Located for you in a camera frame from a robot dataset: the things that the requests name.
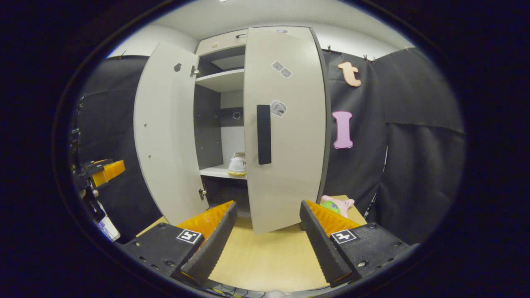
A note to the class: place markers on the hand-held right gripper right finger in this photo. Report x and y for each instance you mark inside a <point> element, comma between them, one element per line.
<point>321,242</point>

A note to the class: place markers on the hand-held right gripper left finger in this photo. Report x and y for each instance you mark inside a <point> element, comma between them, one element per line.
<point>217,242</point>

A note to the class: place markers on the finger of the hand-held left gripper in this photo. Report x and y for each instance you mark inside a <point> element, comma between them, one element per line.
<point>109,170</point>

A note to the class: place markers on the white shoe cabinet door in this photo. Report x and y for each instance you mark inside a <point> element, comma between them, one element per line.
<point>294,165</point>
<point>169,132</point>

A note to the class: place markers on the white shoe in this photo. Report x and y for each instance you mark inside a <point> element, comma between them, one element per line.
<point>237,165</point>

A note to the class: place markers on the white shoe cabinet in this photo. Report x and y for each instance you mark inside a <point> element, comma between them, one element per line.
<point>221,80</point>

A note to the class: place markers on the white cabinet drawer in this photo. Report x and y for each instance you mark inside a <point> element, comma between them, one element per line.
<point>223,43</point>

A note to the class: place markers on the pink green plush toy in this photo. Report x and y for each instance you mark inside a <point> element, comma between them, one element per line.
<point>337,205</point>

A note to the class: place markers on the white side tray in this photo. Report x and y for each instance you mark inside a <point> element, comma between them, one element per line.
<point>109,229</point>

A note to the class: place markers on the black backdrop cloth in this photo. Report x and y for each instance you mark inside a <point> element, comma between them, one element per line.
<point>414,165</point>
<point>116,116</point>

